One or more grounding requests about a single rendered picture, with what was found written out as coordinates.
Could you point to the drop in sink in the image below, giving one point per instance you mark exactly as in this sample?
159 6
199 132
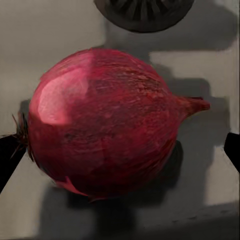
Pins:
195 48

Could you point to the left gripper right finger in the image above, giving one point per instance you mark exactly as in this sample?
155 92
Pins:
232 149

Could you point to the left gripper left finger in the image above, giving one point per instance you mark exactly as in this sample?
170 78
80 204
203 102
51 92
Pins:
7 165

